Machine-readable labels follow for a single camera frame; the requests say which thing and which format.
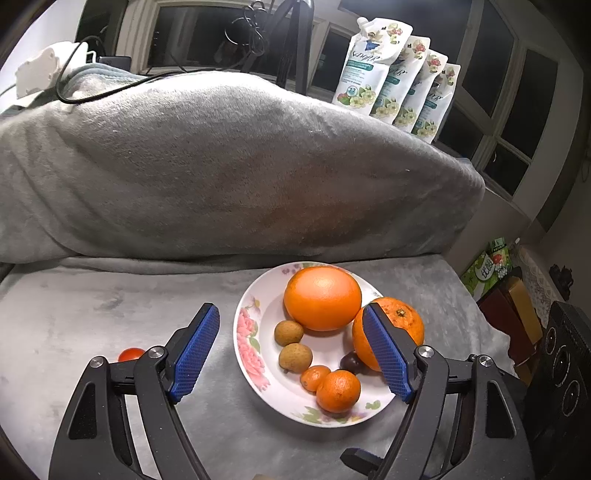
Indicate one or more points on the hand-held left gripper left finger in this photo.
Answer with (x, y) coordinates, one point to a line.
(194, 355)

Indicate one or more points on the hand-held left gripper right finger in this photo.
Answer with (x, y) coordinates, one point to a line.
(385, 355)

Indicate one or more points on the large mandarin with stem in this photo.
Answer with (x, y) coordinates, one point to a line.
(406, 327)

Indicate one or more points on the dark purple plum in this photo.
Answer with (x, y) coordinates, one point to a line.
(349, 361)

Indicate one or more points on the small orange mandarin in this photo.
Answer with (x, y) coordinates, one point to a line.
(338, 391)

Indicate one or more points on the tiny orange kumquat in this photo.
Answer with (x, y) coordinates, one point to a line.
(314, 377)

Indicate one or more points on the brown longan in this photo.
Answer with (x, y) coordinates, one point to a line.
(289, 332)
(296, 357)

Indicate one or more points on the white floral plate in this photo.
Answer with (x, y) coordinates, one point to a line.
(277, 392)

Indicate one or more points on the red tomato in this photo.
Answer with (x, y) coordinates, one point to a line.
(130, 354)

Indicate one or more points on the large smooth orange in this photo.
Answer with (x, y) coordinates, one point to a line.
(322, 297)

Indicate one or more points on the grey fleece blanket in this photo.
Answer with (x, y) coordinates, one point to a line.
(92, 314)

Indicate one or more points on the brown box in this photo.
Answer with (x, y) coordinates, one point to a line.
(508, 318)

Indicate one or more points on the green packet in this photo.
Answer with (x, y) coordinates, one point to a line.
(485, 272)

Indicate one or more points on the black speaker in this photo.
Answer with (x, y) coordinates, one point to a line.
(563, 360)

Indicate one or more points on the grey pillow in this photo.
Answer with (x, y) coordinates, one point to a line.
(207, 175)

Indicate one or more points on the white floral refill pouch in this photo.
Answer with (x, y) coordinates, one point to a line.
(445, 110)
(436, 87)
(364, 69)
(415, 74)

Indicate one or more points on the blue-grey cloth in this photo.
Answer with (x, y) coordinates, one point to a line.
(106, 76)

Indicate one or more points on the black tripod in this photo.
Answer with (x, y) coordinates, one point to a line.
(295, 41)

